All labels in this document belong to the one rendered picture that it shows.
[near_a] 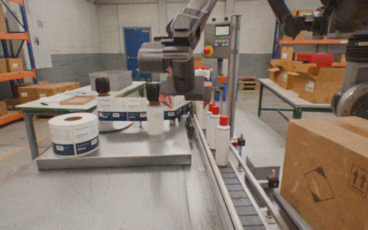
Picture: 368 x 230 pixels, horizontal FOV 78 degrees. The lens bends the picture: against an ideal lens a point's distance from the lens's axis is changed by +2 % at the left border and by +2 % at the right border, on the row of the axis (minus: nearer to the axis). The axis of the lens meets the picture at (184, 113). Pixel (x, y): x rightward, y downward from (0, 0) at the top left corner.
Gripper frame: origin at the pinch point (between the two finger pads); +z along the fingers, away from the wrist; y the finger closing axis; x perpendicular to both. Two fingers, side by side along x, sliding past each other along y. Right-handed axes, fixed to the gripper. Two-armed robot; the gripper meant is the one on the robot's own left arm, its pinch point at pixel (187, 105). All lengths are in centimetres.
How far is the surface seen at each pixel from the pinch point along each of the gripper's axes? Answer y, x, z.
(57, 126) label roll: 57, -6, 23
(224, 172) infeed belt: -12.5, 8.1, 31.8
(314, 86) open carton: -113, -130, 137
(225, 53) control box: -14, -57, 30
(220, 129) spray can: -10.6, -5.5, 22.4
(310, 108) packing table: -111, -113, 152
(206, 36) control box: -4, -67, 25
